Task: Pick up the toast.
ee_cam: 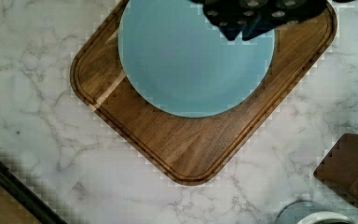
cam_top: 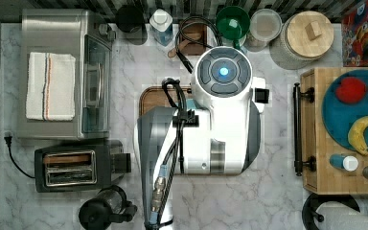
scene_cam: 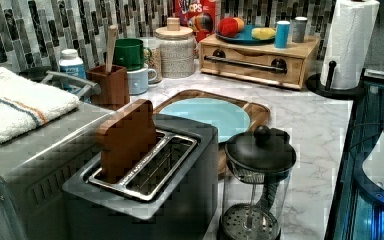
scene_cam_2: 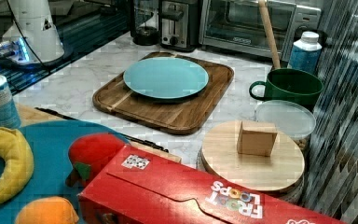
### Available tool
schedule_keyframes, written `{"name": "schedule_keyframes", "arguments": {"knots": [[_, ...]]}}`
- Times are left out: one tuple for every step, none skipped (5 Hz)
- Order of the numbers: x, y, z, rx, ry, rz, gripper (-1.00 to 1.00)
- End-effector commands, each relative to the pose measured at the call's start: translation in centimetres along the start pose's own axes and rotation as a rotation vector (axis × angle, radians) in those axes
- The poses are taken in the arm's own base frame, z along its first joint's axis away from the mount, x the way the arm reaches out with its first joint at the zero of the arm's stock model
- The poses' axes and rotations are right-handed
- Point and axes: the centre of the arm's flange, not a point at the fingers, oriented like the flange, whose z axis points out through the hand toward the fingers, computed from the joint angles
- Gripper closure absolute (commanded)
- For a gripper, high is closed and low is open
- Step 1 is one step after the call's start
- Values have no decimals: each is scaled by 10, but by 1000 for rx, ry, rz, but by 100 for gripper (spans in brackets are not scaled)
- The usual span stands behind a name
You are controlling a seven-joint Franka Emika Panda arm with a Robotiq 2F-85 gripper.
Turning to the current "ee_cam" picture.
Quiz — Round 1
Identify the black faucet pipe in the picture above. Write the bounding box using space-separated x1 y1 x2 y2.
0 161 68 224

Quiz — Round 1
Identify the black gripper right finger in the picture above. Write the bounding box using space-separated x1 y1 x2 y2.
242 0 326 41

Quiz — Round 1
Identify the dark wooden knife block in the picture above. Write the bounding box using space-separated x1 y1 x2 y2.
313 133 358 208

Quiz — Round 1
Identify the wooden cutting board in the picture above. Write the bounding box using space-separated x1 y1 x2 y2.
70 0 337 186

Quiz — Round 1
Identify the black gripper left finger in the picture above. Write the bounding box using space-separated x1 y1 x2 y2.
189 0 261 41

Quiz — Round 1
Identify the round light blue plate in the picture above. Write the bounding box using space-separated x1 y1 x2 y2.
118 0 275 118

